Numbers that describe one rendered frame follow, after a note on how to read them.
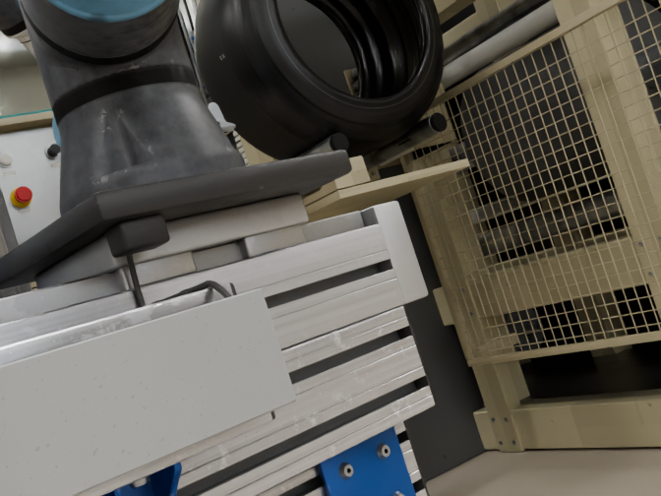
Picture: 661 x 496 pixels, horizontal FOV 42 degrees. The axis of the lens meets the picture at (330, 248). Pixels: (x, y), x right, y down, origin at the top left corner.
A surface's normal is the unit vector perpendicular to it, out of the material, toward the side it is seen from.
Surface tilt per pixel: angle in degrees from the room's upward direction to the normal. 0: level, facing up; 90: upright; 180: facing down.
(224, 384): 90
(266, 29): 91
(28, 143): 90
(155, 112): 72
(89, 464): 90
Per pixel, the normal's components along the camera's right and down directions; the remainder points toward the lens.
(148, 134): 0.12, -0.40
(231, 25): -0.67, 0.07
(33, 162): 0.51, -0.21
